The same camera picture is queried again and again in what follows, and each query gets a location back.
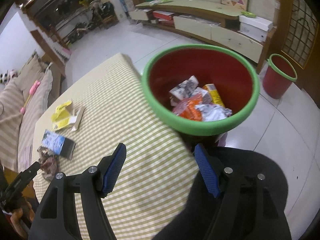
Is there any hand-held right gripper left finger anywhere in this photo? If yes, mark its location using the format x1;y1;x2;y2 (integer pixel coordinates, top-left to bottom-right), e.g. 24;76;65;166
28;142;127;240

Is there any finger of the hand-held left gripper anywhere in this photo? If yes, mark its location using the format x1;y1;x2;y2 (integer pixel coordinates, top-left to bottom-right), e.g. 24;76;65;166
19;161;41;181

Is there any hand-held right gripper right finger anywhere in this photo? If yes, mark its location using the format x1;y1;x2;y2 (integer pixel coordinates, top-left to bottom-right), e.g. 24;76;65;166
194;144;293;240

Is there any brown wrapper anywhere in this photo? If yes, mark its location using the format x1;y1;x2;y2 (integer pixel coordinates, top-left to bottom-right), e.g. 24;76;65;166
37;147;61;181

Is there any white paper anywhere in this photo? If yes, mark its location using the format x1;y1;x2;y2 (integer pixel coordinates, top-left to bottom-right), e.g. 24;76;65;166
195;104;233;122

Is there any orange plastic wrapper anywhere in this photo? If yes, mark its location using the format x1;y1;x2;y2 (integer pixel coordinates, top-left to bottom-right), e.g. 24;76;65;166
179;94;204;122

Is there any silver blue snack wrapper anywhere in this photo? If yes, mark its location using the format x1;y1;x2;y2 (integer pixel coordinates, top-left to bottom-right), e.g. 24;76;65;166
197;88;213;104

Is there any yellow drink carton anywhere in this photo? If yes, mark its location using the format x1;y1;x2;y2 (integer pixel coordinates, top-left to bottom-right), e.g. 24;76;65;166
202;84;225;108

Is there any black white printed wrapper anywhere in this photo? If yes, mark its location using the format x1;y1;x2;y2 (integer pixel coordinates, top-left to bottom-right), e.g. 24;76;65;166
169;76;199;105

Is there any large red green-rimmed bin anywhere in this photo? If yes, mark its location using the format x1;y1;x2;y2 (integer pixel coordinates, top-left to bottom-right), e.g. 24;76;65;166
141;44;261;147

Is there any person's left hand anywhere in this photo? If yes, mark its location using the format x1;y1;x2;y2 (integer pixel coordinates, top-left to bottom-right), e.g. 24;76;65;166
10;201;36;233

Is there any blue white snack packet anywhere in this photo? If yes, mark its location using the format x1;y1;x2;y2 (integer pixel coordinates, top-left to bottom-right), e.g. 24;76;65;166
41;129;76;161

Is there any striped beige sofa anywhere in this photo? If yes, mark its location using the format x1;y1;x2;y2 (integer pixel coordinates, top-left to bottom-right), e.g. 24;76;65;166
0;51;63;170

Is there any green striped tablecloth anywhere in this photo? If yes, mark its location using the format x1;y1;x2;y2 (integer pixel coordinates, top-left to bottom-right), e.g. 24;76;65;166
32;53;200;240

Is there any flattened yellow paper box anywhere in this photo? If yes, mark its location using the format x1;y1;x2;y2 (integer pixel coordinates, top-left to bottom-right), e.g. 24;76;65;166
51;100;87;132

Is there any pink toy hammer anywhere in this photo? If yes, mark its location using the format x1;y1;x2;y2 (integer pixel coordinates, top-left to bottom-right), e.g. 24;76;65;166
20;80;41;114

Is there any black white plush toy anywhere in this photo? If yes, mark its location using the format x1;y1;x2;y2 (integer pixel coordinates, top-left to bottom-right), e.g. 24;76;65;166
0;69;18;84

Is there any small red green-rimmed bin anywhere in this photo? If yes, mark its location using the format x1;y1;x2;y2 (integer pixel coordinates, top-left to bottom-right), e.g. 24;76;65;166
262;53;298;100

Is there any wooden chair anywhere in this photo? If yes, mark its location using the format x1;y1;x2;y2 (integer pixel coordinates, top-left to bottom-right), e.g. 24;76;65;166
100;2;118;29

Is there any white shoebox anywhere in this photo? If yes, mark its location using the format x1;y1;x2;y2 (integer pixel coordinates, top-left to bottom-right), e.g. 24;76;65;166
239;14;274;42

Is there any red flat box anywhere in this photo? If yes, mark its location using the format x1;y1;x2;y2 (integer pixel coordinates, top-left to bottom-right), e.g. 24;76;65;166
152;10;174;22

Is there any cluttered storage shelf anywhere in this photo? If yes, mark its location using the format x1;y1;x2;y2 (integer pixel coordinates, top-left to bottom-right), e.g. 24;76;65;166
17;0;100;47

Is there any long cream TV cabinet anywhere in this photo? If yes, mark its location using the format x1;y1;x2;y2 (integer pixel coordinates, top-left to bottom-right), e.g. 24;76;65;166
129;0;277;64

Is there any wooden lattice partition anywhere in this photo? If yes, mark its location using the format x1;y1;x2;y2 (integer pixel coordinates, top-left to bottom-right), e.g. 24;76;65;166
276;0;317;68

